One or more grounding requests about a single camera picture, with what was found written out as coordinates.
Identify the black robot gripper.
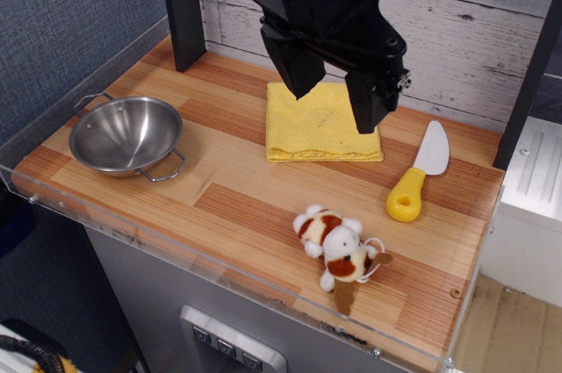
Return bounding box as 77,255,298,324
253,0,409,134

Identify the stainless steel bowl with handles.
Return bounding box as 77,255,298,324
68,91,187,183

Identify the folded yellow cloth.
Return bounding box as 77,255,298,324
266,82,384,162

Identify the brown white plush dog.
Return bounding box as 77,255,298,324
292,204,393,316

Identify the white cabinet at right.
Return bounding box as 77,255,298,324
479,117,561,306

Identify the clear acrylic table guard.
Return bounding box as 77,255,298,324
3,22,503,372

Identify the silver dispenser button panel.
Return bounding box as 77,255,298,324
179,305,288,372

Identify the yellow black object bottom left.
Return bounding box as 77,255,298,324
1,335,78,373

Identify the yellow handled toy knife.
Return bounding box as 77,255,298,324
386,120,450,222

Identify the black vertical post left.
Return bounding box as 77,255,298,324
165,0,206,72

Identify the black vertical post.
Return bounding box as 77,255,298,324
165,0,206,72
493,0,561,170

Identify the black vertical post right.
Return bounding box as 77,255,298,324
493,0,561,170

